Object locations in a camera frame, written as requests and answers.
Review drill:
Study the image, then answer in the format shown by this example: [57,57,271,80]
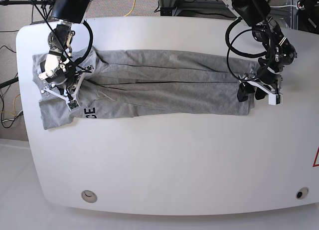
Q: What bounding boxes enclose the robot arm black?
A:
[38,0,93,100]
[222,0,297,105]

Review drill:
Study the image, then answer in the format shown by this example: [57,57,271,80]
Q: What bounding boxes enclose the right table grommet hole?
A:
[296,187,309,200]

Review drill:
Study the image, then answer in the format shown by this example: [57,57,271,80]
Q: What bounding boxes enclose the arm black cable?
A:
[225,17,270,81]
[72,20,94,66]

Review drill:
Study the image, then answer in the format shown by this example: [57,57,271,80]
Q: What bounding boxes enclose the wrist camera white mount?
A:
[237,67,283,105]
[38,61,94,111]

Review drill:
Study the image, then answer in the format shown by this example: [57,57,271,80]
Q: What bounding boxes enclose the table grommet hole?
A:
[296,187,309,200]
[81,190,97,203]

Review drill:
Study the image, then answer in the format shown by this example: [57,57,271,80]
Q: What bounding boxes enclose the floor black cables left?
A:
[0,45,23,128]

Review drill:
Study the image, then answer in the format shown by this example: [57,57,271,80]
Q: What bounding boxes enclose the grey metal frame base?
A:
[155,0,235,19]

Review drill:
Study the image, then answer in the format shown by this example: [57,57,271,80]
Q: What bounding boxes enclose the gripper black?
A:
[237,66,283,102]
[41,70,84,97]

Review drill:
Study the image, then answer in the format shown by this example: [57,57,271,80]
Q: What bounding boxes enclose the grey T-shirt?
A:
[39,49,259,130]

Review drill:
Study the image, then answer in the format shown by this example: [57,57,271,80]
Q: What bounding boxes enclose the yellow cable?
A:
[124,0,140,17]

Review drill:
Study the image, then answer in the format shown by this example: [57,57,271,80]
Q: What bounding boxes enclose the left table grommet hole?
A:
[81,190,97,203]

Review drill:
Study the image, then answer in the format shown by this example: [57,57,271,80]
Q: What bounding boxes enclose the red warning triangle sticker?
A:
[313,148,319,167]

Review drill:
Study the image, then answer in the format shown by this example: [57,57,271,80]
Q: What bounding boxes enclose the black tripod stand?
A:
[0,0,55,6]

